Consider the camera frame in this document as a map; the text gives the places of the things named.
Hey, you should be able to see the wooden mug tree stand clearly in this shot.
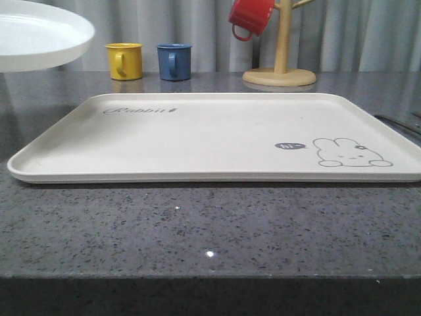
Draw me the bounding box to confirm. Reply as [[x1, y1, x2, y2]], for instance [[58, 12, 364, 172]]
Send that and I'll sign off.
[[243, 0, 316, 87]]

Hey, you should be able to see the cream rabbit serving tray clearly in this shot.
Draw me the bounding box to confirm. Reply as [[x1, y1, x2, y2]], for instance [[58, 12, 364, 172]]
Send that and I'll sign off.
[[7, 93, 420, 183]]

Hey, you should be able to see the red enamel mug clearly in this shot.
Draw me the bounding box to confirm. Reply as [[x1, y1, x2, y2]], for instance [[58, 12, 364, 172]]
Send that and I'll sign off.
[[229, 0, 275, 41]]

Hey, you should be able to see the blue enamel mug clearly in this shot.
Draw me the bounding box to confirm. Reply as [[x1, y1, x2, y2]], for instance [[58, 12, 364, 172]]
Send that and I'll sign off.
[[157, 43, 192, 81]]

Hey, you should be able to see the white round plate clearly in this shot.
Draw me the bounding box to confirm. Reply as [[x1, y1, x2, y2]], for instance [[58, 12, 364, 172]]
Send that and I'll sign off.
[[1, 1, 95, 72]]

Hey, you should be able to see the yellow enamel mug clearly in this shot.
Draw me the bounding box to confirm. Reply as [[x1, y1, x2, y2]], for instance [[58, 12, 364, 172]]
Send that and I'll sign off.
[[105, 43, 143, 80]]

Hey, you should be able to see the stainless steel fork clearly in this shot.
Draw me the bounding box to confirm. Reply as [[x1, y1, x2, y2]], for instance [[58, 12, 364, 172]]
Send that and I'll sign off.
[[374, 115, 420, 135]]

